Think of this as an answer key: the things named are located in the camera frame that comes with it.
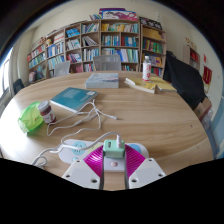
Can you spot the grey book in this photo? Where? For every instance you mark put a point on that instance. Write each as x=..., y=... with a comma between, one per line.
x=101, y=80

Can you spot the green plastic bag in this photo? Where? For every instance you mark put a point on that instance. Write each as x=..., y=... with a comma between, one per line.
x=29, y=118

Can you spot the teal book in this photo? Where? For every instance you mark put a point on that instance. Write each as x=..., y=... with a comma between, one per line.
x=73, y=98

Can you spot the mint green charger block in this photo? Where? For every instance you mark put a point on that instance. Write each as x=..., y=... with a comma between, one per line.
x=113, y=150

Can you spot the cardboard box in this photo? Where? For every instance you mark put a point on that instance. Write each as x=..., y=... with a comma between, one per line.
x=203, y=109

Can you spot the dark chair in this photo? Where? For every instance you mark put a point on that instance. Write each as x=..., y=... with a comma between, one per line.
x=18, y=86

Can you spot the white bottle with red label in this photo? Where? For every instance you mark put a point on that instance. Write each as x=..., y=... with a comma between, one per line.
x=146, y=70

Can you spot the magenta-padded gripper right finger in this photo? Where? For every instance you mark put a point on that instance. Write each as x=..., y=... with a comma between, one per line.
x=145, y=171

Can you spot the yellow book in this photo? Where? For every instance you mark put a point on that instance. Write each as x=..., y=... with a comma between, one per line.
x=140, y=85
x=165, y=86

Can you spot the small jar with white lid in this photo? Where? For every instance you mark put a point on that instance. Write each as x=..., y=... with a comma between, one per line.
x=47, y=113

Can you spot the grey mesh chair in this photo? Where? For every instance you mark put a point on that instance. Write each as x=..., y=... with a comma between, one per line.
x=62, y=69
x=106, y=63

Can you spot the wooden bookshelf unit with books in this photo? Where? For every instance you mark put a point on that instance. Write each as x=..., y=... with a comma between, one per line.
x=113, y=40

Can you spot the red wall hanging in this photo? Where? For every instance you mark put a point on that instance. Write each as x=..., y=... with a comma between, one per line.
x=207, y=75

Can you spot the white pastel power strip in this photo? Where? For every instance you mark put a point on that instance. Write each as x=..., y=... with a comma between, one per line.
x=78, y=151

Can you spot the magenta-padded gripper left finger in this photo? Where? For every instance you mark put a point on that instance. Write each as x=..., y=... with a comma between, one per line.
x=81, y=173

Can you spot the small wall shelf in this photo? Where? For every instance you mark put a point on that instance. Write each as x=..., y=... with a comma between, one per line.
x=191, y=57

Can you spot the black cloth cover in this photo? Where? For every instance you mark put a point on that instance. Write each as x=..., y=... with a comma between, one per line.
x=183, y=80

